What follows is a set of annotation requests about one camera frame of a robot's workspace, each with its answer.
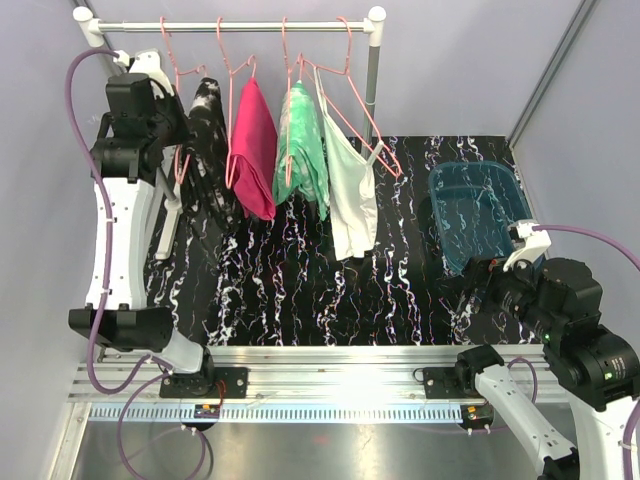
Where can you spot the silver clothes rack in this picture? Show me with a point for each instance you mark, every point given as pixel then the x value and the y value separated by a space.
pixel 94 30

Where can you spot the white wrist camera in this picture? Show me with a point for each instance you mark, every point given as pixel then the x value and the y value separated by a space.
pixel 529 241
pixel 148 62

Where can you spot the aluminium mounting rail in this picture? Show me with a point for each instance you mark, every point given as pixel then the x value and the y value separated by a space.
pixel 356 384

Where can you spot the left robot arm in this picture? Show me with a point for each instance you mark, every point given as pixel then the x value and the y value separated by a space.
pixel 144 117

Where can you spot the black marble pattern mat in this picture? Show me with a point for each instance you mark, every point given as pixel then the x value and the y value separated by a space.
pixel 278 283

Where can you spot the magenta trousers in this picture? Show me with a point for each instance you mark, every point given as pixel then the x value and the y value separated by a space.
pixel 254 148

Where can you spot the white camisole top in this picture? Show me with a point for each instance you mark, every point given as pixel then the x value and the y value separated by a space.
pixel 353 205

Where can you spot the black white tie-dye trousers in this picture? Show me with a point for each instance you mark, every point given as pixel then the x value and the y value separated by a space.
pixel 204 155

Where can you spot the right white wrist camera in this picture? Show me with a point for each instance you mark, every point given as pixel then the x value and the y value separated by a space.
pixel 529 241

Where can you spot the green white tie-dye trousers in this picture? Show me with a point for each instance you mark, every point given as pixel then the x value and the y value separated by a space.
pixel 310 173

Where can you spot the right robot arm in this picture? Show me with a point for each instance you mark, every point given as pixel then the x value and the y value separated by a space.
pixel 559 302

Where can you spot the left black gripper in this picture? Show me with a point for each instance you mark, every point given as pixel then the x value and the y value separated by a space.
pixel 182 131

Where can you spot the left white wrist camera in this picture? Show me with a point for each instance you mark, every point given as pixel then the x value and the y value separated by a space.
pixel 148 62

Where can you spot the pink wire hanger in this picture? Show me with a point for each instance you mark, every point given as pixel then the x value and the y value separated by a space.
pixel 180 166
pixel 371 138
pixel 289 70
pixel 232 72

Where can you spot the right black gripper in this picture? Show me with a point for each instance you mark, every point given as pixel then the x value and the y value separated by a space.
pixel 486 271

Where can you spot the blue plastic basket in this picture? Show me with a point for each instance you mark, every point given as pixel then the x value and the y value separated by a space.
pixel 473 204

